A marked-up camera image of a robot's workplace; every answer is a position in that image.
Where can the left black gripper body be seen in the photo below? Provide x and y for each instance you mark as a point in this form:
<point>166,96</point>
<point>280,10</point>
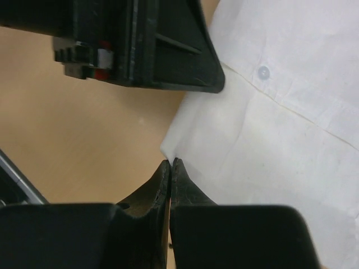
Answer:
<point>111,41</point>

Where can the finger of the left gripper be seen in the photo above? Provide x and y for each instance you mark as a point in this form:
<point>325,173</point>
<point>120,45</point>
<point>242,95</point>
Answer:
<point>185,58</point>

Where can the white long sleeve shirt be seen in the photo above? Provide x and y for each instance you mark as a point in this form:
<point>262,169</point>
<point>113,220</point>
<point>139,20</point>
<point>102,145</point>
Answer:
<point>284,130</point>

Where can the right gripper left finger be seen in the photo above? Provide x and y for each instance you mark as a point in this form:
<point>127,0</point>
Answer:
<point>144,232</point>

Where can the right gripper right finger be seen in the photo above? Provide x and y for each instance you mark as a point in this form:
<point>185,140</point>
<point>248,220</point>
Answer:
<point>207,235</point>

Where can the aluminium mounting rail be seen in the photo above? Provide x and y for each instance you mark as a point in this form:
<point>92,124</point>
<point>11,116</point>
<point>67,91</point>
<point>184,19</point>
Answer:
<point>16,189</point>

